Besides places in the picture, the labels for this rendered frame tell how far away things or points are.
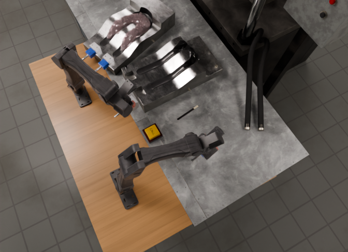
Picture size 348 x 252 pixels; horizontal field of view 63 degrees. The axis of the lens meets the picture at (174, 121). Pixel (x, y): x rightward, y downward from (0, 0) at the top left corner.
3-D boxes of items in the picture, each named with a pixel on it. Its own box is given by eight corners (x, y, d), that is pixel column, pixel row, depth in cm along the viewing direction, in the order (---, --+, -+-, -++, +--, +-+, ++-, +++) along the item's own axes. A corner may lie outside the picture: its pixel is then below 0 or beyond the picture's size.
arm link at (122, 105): (136, 107, 124) (132, 93, 113) (122, 121, 121) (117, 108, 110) (117, 92, 127) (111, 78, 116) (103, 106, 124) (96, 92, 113)
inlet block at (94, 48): (84, 66, 160) (82, 61, 155) (78, 61, 161) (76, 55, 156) (102, 52, 164) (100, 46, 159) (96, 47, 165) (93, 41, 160)
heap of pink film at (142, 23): (124, 53, 160) (122, 44, 153) (103, 35, 165) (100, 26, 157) (156, 27, 168) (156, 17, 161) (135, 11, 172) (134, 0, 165)
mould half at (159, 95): (144, 113, 153) (142, 102, 141) (123, 76, 161) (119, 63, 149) (221, 74, 164) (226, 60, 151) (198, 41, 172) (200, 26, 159)
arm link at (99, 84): (120, 85, 114) (63, 34, 114) (104, 100, 111) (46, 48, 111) (119, 94, 126) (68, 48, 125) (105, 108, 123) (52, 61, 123)
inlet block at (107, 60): (97, 77, 158) (95, 72, 152) (91, 72, 159) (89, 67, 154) (115, 63, 161) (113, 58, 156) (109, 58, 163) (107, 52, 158)
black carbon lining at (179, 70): (148, 93, 150) (147, 85, 141) (134, 71, 155) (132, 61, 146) (204, 66, 157) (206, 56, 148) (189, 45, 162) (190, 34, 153)
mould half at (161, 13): (115, 75, 162) (112, 64, 151) (85, 49, 168) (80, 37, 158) (174, 25, 176) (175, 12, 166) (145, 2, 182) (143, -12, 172)
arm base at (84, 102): (75, 67, 154) (62, 72, 153) (88, 95, 148) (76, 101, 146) (79, 74, 161) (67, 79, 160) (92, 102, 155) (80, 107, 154)
